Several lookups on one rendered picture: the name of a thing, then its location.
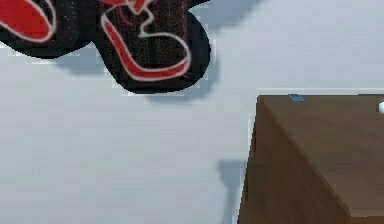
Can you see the small blue flat object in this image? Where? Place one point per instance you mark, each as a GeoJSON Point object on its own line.
{"type": "Point", "coordinates": [296, 98]}

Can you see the small white object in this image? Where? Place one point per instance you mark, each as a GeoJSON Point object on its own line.
{"type": "Point", "coordinates": [381, 108]}

